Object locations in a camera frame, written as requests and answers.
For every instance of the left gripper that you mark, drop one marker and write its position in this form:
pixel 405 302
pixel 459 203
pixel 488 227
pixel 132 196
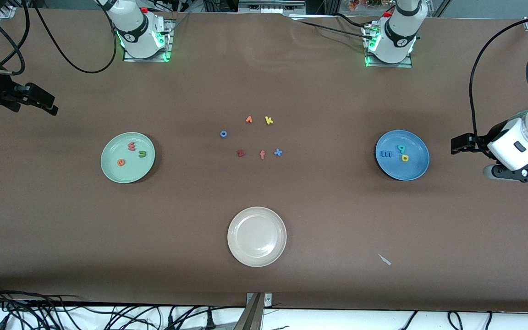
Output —
pixel 482 139

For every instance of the blue letter m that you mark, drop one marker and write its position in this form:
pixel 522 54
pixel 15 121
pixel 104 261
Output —
pixel 386 154

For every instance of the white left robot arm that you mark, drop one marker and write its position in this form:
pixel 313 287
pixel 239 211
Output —
pixel 397 41

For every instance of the blue plate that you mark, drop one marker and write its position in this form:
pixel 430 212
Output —
pixel 404 170

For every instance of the green plate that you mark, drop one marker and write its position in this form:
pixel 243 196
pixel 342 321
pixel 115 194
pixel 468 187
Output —
pixel 126 172

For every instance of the white paper scrap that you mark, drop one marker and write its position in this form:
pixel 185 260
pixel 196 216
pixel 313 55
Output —
pixel 384 259

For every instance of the colourful objects in box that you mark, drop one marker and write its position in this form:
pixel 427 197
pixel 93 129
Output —
pixel 360 3

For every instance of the beige plate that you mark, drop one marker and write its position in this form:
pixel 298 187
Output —
pixel 257 237

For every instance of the grey equipment box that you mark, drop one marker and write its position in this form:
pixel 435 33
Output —
pixel 271 7

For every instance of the grey aluminium bar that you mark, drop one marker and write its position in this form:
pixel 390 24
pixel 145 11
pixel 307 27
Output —
pixel 251 318

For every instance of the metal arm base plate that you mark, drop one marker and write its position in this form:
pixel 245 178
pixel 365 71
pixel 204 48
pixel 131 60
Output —
pixel 170 46
pixel 406 65

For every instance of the metal table clamp bracket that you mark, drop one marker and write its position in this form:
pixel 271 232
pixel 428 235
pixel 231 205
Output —
pixel 267 300

